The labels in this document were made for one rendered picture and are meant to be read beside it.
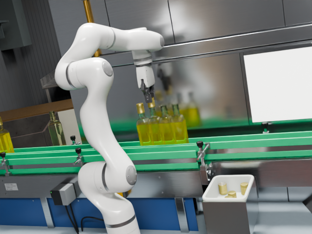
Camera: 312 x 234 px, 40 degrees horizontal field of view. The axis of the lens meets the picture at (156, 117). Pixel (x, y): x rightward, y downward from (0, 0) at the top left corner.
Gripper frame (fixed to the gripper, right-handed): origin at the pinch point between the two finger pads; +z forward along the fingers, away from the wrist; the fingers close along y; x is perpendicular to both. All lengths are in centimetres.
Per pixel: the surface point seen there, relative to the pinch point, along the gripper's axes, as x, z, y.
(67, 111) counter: -239, 65, -278
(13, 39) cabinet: -406, -36, -417
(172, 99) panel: 6.0, 4.5, -11.9
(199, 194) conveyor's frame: 21.1, 41.7, 15.8
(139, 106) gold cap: -5.2, 3.5, 1.6
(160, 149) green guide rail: 3.0, 23.3, 6.4
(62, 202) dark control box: -45, 41, 23
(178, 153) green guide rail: 14.2, 23.2, 13.9
